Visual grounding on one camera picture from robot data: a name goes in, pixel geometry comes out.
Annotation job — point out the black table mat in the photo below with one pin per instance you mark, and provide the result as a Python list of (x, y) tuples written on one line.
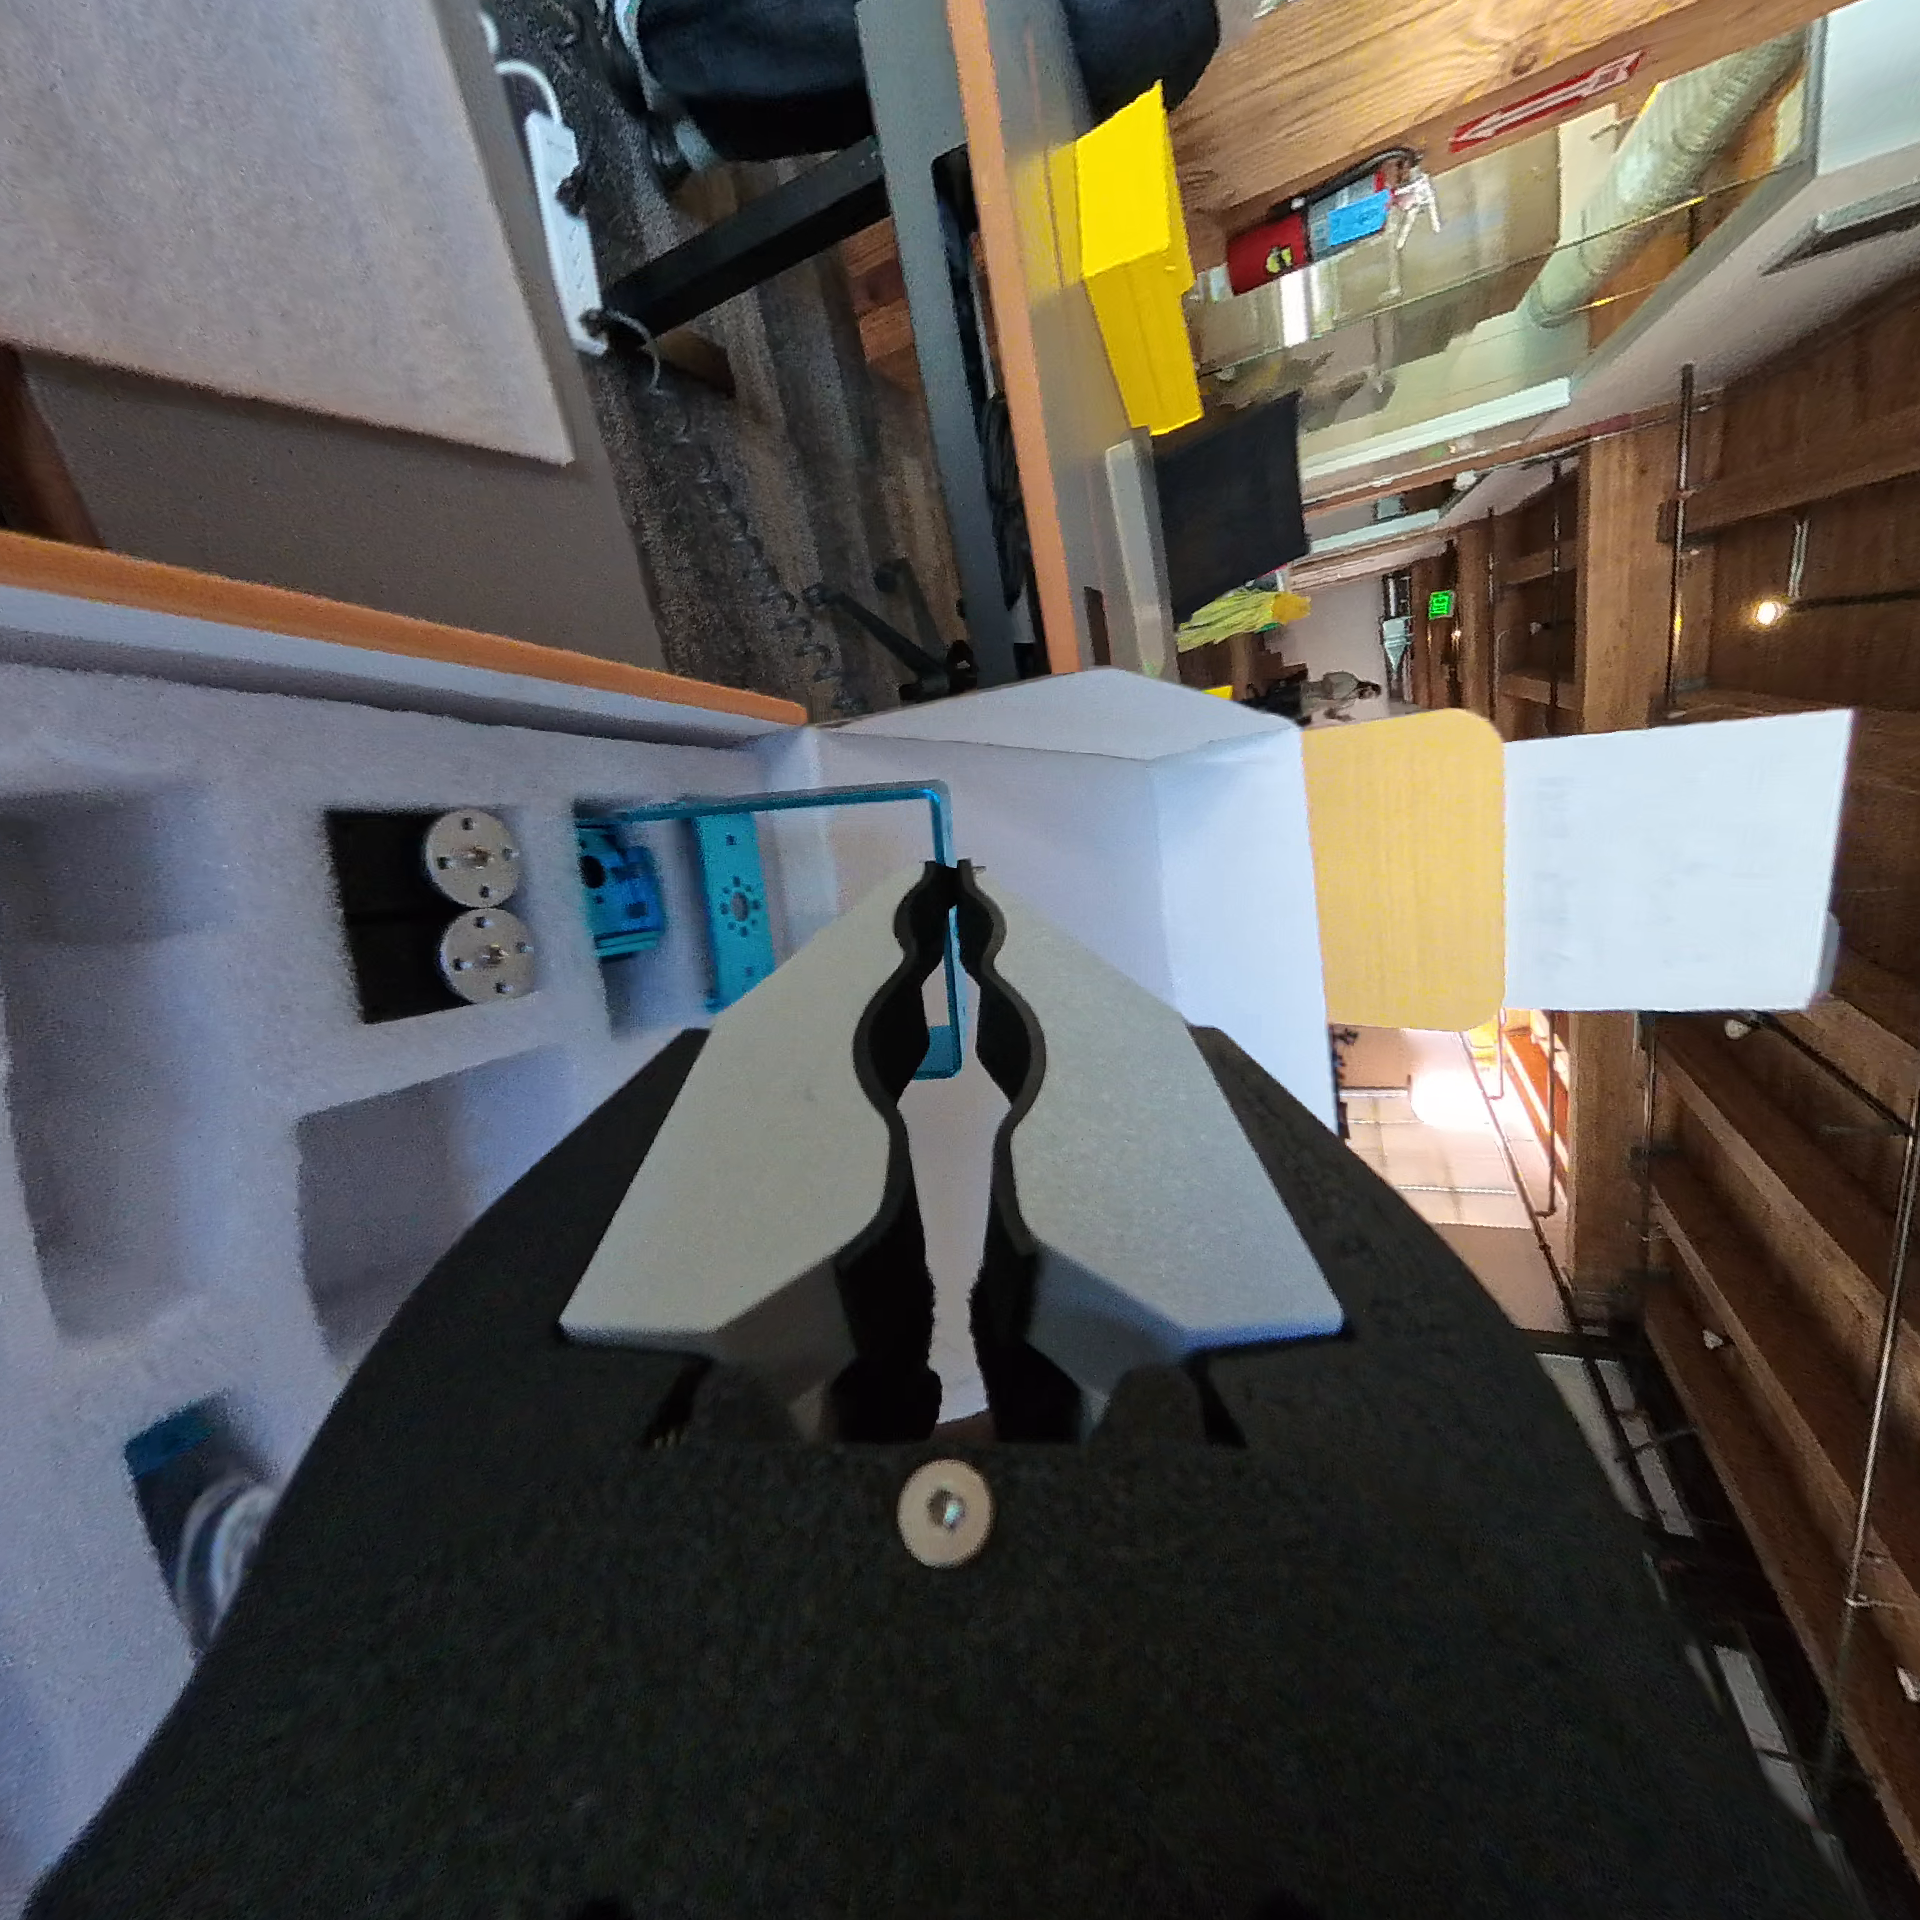
[(1230, 504)]

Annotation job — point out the red arrow sign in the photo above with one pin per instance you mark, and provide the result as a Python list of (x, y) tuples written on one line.
[(1545, 102)]

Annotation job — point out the white and orange cardboard box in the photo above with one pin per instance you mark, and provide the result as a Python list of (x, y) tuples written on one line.
[(1200, 840)]

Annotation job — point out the rounded light wood panel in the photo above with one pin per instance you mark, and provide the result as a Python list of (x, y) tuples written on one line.
[(1402, 869)]

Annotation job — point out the small metal part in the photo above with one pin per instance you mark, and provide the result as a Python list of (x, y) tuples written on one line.
[(195, 1516)]

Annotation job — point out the black office chair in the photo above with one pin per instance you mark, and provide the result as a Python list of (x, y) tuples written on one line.
[(900, 645)]

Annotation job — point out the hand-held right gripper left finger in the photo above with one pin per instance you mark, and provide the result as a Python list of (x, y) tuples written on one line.
[(720, 1201)]

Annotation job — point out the white foam insert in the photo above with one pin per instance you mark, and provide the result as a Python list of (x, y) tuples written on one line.
[(255, 1021)]

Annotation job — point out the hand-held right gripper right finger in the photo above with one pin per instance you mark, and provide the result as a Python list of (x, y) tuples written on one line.
[(1184, 1201)]

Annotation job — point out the red fire extinguisher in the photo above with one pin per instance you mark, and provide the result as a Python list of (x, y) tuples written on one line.
[(1275, 247)]

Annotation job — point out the yellow plastic bin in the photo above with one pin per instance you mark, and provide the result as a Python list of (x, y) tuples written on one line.
[(1155, 352), (1126, 195)]

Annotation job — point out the white board sheet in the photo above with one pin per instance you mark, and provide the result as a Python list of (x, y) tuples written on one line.
[(1665, 862)]

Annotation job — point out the white power strip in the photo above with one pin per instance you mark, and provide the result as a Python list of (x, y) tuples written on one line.
[(567, 224)]

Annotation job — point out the silver ventilation duct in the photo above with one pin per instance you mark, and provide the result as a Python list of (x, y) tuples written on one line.
[(1665, 166)]

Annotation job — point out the grey table with wooden edge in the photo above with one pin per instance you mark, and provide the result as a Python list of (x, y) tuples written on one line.
[(930, 301)]

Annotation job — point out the yellow green cloth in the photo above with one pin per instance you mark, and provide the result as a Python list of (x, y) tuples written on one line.
[(1238, 619)]

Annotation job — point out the white flat tray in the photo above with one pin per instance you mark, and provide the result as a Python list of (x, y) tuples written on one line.
[(1140, 557)]

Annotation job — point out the white foam sheet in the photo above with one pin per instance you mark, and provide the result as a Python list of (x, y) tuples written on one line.
[(225, 195)]

